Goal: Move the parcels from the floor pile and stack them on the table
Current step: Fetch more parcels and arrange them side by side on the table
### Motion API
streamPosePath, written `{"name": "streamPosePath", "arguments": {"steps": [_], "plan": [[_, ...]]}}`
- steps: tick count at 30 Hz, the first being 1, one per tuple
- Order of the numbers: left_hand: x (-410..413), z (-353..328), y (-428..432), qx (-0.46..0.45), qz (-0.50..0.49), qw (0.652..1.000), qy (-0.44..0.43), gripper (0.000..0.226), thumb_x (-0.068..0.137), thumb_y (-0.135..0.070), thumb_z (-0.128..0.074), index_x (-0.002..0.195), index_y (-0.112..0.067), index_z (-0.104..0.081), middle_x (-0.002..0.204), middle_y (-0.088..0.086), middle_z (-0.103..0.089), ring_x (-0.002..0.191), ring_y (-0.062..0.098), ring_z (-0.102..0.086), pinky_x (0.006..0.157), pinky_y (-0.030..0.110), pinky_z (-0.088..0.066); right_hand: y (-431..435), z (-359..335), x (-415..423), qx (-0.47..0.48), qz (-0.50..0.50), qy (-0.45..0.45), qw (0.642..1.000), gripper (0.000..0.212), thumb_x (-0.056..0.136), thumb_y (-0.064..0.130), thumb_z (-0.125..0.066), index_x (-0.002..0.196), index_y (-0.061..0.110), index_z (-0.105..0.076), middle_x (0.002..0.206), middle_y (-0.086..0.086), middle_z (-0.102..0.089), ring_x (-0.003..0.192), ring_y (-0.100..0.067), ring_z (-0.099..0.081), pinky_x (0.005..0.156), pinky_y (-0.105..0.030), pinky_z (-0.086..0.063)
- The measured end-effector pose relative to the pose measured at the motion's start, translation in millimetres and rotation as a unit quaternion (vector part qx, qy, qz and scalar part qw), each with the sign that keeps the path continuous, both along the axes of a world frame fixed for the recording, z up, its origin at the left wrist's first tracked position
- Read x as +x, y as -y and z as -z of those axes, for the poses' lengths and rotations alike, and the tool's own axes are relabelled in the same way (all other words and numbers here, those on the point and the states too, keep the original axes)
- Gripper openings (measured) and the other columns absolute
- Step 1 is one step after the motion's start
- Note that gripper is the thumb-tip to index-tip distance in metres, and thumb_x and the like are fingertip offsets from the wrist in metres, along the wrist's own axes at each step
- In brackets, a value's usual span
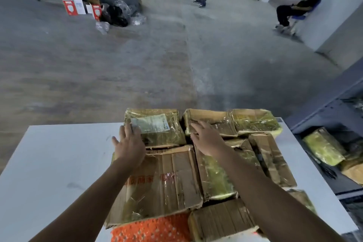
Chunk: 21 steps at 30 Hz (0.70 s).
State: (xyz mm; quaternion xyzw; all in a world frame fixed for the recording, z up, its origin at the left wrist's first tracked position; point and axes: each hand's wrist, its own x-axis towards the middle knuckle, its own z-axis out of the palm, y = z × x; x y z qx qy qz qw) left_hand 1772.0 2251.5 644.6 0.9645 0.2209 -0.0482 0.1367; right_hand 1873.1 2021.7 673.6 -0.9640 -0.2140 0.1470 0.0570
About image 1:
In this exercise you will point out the yellow parcel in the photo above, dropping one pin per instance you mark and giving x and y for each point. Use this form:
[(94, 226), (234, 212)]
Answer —
[(323, 146)]

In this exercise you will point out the taped parcel with white label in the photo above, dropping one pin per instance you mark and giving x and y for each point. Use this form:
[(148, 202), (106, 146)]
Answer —
[(158, 134)]

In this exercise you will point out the yellow-green taped parcel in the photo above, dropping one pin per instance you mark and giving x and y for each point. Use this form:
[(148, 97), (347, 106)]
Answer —
[(255, 121)]

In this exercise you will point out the dark blue metal shelf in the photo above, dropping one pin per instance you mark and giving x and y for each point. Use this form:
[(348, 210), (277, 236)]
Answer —
[(326, 94)]

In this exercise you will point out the tall red white carton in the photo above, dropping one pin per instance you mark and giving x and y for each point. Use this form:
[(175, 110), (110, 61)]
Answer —
[(69, 5)]

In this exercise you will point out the orange perforated plastic mat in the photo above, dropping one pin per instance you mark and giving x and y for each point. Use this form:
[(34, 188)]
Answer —
[(153, 230)]

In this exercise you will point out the large taped carton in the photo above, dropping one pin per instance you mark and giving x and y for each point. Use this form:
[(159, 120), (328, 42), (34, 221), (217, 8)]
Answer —
[(164, 182)]

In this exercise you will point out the black rubbish bag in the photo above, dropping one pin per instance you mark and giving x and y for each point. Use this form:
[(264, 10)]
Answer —
[(116, 17)]

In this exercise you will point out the person's left forearm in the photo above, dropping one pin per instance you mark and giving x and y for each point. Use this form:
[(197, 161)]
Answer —
[(85, 205)]

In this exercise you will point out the small red white carton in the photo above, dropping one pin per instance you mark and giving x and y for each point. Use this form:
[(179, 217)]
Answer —
[(96, 12)]

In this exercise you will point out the clear plastic bag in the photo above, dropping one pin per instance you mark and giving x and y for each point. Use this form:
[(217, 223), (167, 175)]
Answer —
[(122, 6), (138, 19), (102, 27)]

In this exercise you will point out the person's right forearm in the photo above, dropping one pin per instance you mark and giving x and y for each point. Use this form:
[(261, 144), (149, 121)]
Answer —
[(278, 205)]

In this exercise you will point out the person's right hand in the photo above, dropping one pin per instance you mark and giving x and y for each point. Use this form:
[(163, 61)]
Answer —
[(208, 139)]

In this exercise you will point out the person's left hand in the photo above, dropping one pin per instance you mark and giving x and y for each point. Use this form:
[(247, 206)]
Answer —
[(130, 148)]

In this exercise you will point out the white table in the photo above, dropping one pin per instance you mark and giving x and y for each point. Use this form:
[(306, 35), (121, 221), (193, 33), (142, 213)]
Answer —
[(56, 151)]

